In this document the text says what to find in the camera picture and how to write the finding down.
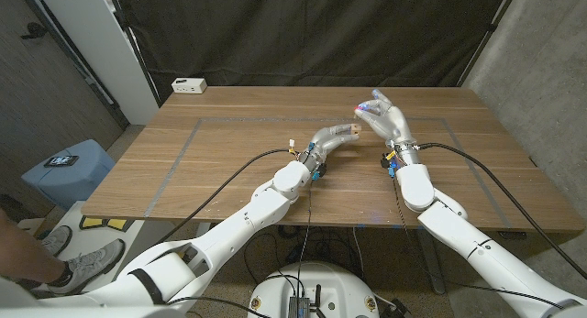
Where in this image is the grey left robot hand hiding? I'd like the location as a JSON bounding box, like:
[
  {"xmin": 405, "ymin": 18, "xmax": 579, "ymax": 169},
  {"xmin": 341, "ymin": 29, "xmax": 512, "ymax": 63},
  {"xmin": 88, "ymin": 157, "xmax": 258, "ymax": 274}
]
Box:
[{"xmin": 300, "ymin": 123, "xmax": 362, "ymax": 172}]

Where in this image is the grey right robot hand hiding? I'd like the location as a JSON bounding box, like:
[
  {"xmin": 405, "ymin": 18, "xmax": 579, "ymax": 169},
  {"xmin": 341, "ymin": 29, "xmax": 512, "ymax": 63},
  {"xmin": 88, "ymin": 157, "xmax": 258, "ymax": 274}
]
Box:
[{"xmin": 353, "ymin": 88, "xmax": 421, "ymax": 166}]

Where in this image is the wooden table panel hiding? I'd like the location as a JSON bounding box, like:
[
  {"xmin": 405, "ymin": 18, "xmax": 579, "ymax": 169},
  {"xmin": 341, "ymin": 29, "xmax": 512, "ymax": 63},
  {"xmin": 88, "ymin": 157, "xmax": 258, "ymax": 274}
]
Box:
[{"xmin": 144, "ymin": 115, "xmax": 513, "ymax": 230}]

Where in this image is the black curtain backdrop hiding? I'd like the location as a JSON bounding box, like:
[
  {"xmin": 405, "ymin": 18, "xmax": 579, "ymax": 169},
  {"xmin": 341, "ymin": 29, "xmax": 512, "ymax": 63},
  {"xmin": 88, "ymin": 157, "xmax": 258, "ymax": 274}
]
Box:
[{"xmin": 112, "ymin": 0, "xmax": 513, "ymax": 104}]

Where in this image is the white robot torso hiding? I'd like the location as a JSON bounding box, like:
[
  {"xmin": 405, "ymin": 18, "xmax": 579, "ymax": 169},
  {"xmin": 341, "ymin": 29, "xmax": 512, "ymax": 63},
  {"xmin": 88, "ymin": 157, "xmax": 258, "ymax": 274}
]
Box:
[{"xmin": 247, "ymin": 261, "xmax": 381, "ymax": 318}]

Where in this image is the white power strip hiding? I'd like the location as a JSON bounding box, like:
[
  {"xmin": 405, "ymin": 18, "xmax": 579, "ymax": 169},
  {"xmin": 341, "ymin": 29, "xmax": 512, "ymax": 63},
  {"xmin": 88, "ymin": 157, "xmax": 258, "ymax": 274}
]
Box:
[{"xmin": 171, "ymin": 77, "xmax": 208, "ymax": 94}]

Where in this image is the grey table leg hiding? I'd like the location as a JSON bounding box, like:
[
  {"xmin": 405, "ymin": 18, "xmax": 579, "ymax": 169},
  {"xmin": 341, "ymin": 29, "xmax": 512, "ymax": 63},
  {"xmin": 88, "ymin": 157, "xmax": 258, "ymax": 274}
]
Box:
[{"xmin": 415, "ymin": 228, "xmax": 447, "ymax": 295}]

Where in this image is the white floor platform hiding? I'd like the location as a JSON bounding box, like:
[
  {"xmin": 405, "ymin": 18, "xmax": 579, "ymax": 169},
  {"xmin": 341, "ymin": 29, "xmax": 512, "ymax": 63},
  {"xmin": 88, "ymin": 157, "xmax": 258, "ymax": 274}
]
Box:
[{"xmin": 45, "ymin": 201, "xmax": 152, "ymax": 264}]

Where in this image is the yellow and black floor pad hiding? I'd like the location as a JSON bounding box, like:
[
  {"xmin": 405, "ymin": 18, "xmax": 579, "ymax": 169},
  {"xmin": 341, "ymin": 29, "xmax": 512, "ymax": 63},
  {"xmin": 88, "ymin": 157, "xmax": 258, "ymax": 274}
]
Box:
[{"xmin": 80, "ymin": 215, "xmax": 134, "ymax": 231}]

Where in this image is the white pillar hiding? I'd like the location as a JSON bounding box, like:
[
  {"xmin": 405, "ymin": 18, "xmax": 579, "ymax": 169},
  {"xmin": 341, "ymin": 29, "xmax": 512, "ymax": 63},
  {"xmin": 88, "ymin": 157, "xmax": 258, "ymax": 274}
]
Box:
[{"xmin": 34, "ymin": 0, "xmax": 160, "ymax": 126}]

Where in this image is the blue stool with phone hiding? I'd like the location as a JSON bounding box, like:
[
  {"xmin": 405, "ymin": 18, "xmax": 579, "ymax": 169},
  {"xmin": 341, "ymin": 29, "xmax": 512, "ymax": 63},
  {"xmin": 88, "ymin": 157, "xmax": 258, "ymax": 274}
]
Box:
[{"xmin": 20, "ymin": 138, "xmax": 116, "ymax": 212}]

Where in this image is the grey sneaker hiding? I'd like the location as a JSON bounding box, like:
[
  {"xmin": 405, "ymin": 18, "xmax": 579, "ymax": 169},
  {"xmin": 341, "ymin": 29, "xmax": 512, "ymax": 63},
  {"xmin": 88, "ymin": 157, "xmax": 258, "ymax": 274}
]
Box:
[
  {"xmin": 39, "ymin": 225, "xmax": 73, "ymax": 258},
  {"xmin": 43, "ymin": 238, "xmax": 127, "ymax": 295}
]

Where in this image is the black phone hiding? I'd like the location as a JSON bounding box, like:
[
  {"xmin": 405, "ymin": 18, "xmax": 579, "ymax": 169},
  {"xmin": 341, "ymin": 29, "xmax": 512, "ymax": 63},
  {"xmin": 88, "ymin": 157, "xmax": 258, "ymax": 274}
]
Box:
[{"xmin": 43, "ymin": 155, "xmax": 80, "ymax": 168}]

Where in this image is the person's bare leg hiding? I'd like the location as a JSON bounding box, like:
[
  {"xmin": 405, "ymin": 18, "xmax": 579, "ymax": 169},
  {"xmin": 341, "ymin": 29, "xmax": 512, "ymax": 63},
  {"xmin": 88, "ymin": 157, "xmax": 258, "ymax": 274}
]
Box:
[{"xmin": 0, "ymin": 210, "xmax": 65, "ymax": 285}]

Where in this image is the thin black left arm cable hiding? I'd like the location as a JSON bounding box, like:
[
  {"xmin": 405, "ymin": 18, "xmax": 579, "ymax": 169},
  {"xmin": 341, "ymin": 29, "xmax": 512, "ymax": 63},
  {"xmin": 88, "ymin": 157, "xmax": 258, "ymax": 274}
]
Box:
[{"xmin": 164, "ymin": 182, "xmax": 314, "ymax": 318}]

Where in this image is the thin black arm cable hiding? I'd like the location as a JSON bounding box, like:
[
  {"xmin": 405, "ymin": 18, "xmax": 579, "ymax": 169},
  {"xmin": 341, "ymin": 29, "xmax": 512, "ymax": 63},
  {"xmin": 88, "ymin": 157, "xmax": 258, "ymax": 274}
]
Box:
[
  {"xmin": 392, "ymin": 175, "xmax": 565, "ymax": 310},
  {"xmin": 164, "ymin": 182, "xmax": 314, "ymax": 318}
]

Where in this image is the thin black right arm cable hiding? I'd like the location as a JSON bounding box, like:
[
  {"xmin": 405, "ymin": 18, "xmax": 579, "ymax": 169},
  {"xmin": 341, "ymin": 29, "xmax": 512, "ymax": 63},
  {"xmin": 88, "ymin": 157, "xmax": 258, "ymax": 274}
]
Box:
[{"xmin": 392, "ymin": 175, "xmax": 565, "ymax": 310}]

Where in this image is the black floor cable bundle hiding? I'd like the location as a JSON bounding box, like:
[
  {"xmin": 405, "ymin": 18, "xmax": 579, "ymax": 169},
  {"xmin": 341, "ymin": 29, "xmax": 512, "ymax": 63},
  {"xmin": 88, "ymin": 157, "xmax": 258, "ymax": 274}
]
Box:
[{"xmin": 242, "ymin": 224, "xmax": 368, "ymax": 287}]

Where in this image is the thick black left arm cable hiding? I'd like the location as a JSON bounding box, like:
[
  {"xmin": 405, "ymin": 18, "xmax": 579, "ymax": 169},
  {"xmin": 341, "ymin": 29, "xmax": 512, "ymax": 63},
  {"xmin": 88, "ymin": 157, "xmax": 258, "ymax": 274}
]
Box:
[{"xmin": 155, "ymin": 148, "xmax": 294, "ymax": 244}]

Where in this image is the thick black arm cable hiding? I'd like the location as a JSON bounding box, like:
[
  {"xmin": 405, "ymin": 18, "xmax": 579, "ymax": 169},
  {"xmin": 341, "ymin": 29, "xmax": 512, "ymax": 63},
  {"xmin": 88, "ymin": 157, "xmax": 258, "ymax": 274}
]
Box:
[
  {"xmin": 155, "ymin": 148, "xmax": 294, "ymax": 244},
  {"xmin": 419, "ymin": 142, "xmax": 587, "ymax": 280}
]

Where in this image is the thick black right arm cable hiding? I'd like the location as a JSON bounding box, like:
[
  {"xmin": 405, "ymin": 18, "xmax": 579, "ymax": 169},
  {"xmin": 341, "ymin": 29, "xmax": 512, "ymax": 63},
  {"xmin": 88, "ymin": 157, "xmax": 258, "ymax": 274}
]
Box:
[{"xmin": 419, "ymin": 142, "xmax": 587, "ymax": 280}]

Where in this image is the black backdrop frame pole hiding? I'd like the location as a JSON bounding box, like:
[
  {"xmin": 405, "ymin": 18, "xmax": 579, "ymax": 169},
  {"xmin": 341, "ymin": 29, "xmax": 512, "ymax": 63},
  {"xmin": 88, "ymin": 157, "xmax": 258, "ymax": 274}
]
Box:
[
  {"xmin": 458, "ymin": 0, "xmax": 522, "ymax": 88},
  {"xmin": 107, "ymin": 0, "xmax": 161, "ymax": 108}
]

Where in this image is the black door handle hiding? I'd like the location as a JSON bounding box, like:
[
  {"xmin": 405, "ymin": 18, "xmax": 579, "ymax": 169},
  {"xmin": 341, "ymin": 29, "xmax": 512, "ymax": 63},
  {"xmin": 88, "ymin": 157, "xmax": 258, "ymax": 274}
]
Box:
[{"xmin": 19, "ymin": 22, "xmax": 50, "ymax": 39}]

